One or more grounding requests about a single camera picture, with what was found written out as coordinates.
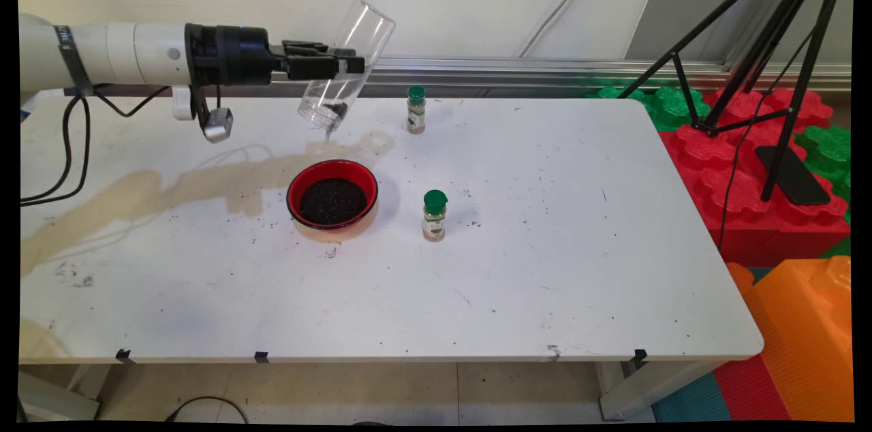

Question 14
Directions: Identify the black floor cable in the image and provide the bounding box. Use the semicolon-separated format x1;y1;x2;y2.
166;396;249;423

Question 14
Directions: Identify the clear plastic jar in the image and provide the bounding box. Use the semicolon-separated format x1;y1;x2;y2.
297;0;396;133

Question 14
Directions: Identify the teal floor mat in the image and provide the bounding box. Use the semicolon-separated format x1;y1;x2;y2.
653;371;733;423

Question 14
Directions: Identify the red floor mat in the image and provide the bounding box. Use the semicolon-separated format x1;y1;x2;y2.
712;354;791;422

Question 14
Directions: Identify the red bowl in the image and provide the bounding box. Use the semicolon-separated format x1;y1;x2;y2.
286;159;379;243

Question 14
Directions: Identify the thin tripod cable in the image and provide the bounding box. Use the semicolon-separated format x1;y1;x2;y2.
717;0;854;252

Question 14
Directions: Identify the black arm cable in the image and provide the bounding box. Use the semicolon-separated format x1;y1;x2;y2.
19;84;225;208

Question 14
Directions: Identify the black tripod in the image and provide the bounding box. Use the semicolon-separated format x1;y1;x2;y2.
617;0;854;203

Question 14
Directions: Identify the black flat plate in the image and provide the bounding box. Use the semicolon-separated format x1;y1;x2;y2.
754;144;832;207

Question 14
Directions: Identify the black cable strap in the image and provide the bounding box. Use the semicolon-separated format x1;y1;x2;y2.
54;25;93;95

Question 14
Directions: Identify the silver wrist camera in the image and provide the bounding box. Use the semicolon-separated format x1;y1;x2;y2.
202;107;234;144

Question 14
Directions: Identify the white table leg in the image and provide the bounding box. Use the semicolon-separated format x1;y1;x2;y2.
18;364;110;421
598;358;723;421

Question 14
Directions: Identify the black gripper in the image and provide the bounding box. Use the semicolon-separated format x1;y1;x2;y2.
184;23;366;87

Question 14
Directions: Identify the aluminium wall rail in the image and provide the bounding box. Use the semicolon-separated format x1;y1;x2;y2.
20;50;852;97

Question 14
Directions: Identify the green foam block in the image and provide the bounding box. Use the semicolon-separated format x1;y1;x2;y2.
794;125;852;204
587;84;713;133

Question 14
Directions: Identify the orange foam block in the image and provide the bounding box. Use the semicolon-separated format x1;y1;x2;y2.
726;256;856;423

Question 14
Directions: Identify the green-capped spice bottle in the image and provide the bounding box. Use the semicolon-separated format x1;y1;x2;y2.
407;85;427;135
422;189;449;243

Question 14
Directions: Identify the black seeds heap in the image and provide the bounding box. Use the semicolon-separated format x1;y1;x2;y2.
299;178;368;226
320;100;350;140

